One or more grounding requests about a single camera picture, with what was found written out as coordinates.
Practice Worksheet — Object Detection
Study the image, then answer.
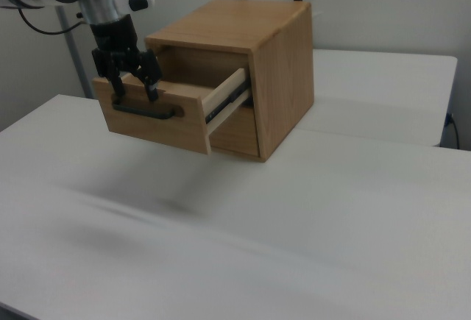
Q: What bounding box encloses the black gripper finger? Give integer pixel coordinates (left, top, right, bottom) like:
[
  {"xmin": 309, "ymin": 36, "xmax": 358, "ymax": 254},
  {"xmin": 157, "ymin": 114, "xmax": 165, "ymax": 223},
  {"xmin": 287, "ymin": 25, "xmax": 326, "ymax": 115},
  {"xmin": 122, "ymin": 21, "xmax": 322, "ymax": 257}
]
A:
[
  {"xmin": 91, "ymin": 49, "xmax": 127, "ymax": 97},
  {"xmin": 136, "ymin": 49, "xmax": 163, "ymax": 103}
]

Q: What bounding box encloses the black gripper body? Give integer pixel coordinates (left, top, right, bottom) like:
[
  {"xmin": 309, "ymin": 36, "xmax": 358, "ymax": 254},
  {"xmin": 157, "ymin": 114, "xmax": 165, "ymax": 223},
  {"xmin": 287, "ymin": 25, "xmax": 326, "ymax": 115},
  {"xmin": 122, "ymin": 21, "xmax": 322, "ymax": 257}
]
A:
[{"xmin": 90, "ymin": 13, "xmax": 148, "ymax": 75}]

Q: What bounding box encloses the wooden drawer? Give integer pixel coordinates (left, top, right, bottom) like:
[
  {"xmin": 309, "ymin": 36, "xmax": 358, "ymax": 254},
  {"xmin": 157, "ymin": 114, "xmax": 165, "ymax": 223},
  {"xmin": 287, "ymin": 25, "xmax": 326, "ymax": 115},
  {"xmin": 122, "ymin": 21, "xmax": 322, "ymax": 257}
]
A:
[{"xmin": 91, "ymin": 68, "xmax": 249, "ymax": 155}]

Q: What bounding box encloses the wooden cabinet box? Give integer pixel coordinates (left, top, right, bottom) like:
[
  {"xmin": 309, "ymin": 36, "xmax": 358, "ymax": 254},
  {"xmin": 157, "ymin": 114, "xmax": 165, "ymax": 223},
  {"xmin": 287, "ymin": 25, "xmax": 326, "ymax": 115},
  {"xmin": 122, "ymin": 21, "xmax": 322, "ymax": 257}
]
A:
[{"xmin": 144, "ymin": 0, "xmax": 315, "ymax": 163}]

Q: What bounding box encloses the black drawer handle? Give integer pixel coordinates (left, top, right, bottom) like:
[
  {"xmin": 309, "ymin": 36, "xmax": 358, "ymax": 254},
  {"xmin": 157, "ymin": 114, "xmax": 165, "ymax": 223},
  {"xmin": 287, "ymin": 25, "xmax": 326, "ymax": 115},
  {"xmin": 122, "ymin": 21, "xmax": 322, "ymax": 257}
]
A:
[{"xmin": 111, "ymin": 94, "xmax": 185, "ymax": 120}]

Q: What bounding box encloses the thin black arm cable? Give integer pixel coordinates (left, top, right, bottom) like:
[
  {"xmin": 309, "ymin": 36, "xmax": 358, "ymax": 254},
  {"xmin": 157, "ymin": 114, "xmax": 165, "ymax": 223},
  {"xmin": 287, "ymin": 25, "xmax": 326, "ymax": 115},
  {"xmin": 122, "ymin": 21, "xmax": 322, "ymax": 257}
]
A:
[{"xmin": 0, "ymin": 4, "xmax": 89, "ymax": 35}]

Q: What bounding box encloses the black drawer slide rail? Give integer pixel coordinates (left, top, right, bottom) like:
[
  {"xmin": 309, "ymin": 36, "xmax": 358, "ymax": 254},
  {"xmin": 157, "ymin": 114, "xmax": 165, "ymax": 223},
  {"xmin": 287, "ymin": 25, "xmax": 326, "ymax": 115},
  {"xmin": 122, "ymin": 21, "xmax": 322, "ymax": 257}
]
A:
[{"xmin": 205, "ymin": 77, "xmax": 249, "ymax": 125}]

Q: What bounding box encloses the black cable at table edge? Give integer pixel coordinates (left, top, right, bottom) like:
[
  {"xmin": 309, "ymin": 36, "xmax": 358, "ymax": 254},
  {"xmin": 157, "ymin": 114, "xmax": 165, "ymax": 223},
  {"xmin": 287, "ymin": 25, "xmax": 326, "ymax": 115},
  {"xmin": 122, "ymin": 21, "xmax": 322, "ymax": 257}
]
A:
[{"xmin": 446, "ymin": 113, "xmax": 461, "ymax": 149}]

